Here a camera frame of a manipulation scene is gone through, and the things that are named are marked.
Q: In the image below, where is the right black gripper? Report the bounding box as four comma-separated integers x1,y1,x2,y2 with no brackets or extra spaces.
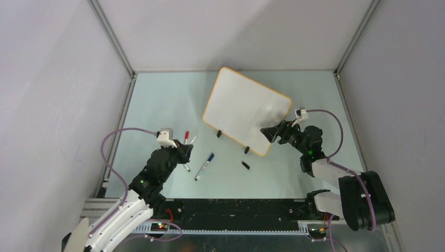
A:
261,119,308,155

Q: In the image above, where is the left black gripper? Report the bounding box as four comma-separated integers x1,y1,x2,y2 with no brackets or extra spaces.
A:
160,139,193,183

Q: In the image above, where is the black marker cap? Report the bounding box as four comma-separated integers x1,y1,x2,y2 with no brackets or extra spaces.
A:
241,161,250,170

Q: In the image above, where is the yellow framed whiteboard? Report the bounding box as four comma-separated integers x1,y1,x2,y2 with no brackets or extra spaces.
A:
202,67,292,156

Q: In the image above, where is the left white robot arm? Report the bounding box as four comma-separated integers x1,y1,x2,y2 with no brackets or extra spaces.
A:
61,140,193,251

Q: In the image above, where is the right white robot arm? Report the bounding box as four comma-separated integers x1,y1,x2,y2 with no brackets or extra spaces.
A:
260,120,396,231

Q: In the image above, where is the blue capped marker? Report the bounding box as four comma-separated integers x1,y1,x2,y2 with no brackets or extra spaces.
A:
195,153,215,181

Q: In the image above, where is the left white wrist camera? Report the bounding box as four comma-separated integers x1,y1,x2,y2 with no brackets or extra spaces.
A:
156,128,177,148

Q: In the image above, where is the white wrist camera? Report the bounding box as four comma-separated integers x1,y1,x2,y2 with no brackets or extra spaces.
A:
292,108,309,127
156,128,177,148

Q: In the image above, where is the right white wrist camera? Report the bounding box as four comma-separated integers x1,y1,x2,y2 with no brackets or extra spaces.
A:
292,108,309,127

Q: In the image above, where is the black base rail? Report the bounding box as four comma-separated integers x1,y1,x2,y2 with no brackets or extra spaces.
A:
153,198,325,232

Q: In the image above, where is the right aluminium frame post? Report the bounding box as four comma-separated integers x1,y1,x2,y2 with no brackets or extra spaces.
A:
334,0,382,79

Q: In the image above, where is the aluminium frame post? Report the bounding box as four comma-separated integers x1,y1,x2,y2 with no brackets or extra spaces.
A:
334,0,382,79
87,0,135,78

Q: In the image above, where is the left aluminium frame post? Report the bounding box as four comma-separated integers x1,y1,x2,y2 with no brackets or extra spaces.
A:
87,0,135,78

